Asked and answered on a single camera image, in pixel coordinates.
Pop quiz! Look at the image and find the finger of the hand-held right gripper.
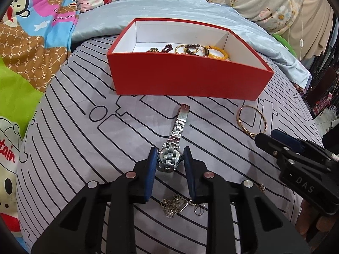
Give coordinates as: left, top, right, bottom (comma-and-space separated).
271, 128, 335, 162
255, 132, 300, 162

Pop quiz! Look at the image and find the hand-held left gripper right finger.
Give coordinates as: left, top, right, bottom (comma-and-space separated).
183, 146, 311, 254

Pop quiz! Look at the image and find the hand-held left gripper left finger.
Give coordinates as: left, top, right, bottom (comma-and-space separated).
31, 147, 157, 254

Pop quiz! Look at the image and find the rose gold bangle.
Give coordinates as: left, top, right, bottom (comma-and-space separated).
236, 105, 269, 138

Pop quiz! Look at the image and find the silver flower chain bracelet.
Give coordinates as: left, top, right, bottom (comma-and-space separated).
159, 183, 267, 219

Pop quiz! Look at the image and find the silver metal wristwatch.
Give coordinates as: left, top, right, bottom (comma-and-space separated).
156, 104, 190, 173

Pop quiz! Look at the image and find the red cardboard box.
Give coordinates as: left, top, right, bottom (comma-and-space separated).
106, 18, 275, 101

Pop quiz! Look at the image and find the orange bead bracelet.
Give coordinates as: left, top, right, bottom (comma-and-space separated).
207, 45, 230, 61

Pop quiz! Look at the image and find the dark bead bracelet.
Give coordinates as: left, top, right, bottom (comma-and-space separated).
184, 44, 210, 58

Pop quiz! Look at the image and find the thin gold bead bracelet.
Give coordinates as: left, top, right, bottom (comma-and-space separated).
174, 43, 200, 55

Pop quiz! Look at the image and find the purple bead bracelet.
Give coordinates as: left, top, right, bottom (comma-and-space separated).
146, 44, 174, 54

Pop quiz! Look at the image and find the person's right hand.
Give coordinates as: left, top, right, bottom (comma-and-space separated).
314, 210, 339, 242

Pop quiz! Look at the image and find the small silver clasp ornament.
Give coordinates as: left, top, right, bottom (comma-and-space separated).
182, 199, 205, 215

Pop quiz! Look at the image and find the dark wooden chair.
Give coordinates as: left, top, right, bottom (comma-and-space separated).
304, 66, 339, 117

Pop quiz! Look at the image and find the striped grey bedsheet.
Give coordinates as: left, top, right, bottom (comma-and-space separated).
16, 35, 324, 254

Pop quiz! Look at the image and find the beige curtain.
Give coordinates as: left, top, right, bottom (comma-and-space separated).
288, 0, 335, 62

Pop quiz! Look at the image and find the light blue pillow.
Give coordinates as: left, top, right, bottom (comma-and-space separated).
71, 0, 311, 88

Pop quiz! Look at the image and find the cartoon monkey printed blanket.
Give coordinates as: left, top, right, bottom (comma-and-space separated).
0, 0, 80, 240

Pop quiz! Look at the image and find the white cord switch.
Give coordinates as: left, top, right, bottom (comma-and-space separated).
297, 4, 306, 60

